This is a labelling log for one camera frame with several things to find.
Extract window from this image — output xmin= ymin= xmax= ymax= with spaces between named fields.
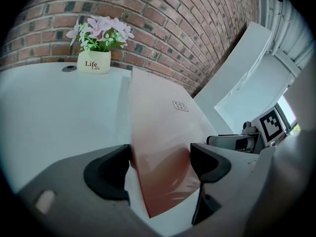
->
xmin=276 ymin=94 xmax=301 ymax=136

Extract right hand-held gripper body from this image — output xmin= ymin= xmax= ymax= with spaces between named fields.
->
xmin=236 ymin=107 xmax=288 ymax=155

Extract pale pink paper bag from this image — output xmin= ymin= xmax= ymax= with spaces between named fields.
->
xmin=128 ymin=67 xmax=219 ymax=219

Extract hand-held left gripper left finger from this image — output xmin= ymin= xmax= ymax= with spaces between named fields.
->
xmin=16 ymin=144 xmax=132 ymax=237

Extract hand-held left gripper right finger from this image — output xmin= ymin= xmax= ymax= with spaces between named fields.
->
xmin=190 ymin=143 xmax=281 ymax=237

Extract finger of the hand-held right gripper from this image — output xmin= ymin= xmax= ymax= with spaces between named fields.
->
xmin=206 ymin=134 xmax=237 ymax=151

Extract potted lilac flowers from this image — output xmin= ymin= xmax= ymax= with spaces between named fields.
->
xmin=66 ymin=15 xmax=135 ymax=75

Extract white desk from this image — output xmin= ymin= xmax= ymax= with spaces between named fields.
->
xmin=0 ymin=62 xmax=224 ymax=233

